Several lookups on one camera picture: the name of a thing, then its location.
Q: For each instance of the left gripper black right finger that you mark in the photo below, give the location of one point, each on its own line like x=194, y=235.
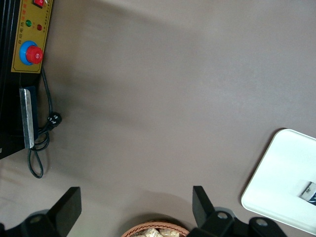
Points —
x=205, y=212

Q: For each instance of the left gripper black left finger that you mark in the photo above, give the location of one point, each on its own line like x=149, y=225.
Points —
x=66, y=212

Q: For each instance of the cream plastic serving tray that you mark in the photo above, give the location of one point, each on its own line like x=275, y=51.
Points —
x=279, y=177

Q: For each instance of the clear wrapped biscuit packet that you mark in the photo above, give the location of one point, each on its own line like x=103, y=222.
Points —
x=149, y=233
x=169, y=233

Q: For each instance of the round wicker basket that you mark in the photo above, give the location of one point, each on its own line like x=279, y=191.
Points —
x=133, y=228

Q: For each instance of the small black carton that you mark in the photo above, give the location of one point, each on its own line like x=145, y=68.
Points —
x=308, y=193

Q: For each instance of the brown table cover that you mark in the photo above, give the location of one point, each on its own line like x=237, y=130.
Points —
x=172, y=98

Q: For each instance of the yellow black control box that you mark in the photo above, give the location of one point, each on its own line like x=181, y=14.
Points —
x=29, y=29

